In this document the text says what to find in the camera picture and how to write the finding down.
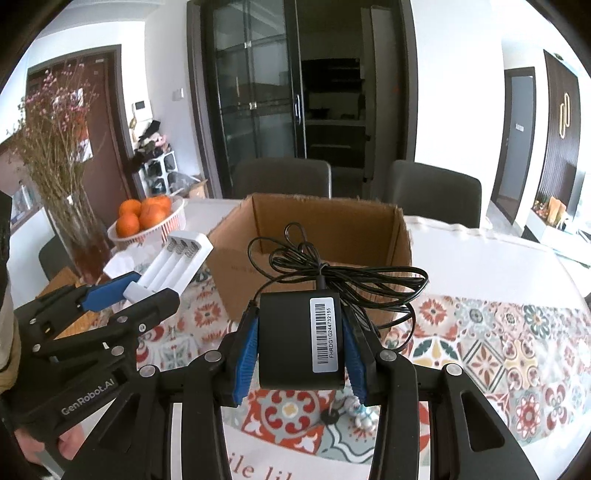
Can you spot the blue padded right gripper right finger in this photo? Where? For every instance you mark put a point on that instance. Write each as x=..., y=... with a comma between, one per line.
x=381, y=377

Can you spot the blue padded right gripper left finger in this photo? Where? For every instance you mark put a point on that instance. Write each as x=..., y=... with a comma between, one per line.
x=218, y=378

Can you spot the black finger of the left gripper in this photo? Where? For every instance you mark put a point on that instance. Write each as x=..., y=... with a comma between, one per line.
x=131, y=323

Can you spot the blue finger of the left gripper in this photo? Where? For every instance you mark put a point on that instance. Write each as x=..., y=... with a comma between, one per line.
x=98, y=298

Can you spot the white battery charger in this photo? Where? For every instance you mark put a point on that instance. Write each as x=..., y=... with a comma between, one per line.
x=178, y=261

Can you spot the black power adapter with cable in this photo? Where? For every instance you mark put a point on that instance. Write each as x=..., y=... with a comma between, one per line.
x=308, y=307

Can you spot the white basket of oranges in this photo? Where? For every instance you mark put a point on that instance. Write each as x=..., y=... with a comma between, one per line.
x=147, y=221

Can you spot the brown entrance door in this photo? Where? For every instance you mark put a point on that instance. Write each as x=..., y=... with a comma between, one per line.
x=108, y=179

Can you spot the cardboard box on floor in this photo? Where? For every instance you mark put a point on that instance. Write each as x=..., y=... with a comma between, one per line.
x=198, y=190

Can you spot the white shoe rack with clutter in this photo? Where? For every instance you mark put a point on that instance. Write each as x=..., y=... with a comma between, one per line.
x=154, y=161

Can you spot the patterned tile tablecloth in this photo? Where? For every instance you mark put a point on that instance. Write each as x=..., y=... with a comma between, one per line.
x=504, y=308

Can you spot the brown cardboard box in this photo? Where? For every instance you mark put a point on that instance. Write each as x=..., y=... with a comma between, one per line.
x=344, y=231

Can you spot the dried flower branches in vase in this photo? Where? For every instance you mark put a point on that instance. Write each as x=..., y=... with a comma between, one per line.
x=51, y=139

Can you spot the right dark dining chair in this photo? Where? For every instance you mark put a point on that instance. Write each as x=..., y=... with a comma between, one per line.
x=435, y=193

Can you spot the dark dining chair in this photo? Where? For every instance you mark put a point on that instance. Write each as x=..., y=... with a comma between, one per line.
x=291, y=176
x=435, y=193

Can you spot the left dark dining chair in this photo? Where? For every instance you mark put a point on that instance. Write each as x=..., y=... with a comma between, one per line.
x=291, y=176

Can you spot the white low tv cabinet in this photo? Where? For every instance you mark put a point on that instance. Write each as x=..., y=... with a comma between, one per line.
x=551, y=226

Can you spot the dark interior door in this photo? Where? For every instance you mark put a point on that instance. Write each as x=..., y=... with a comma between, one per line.
x=517, y=141

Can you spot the dark glass door cabinet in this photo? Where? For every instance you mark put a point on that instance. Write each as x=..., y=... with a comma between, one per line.
x=329, y=83

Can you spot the small astronaut figurine keychain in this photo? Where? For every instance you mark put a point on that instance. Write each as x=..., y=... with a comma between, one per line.
x=365, y=418

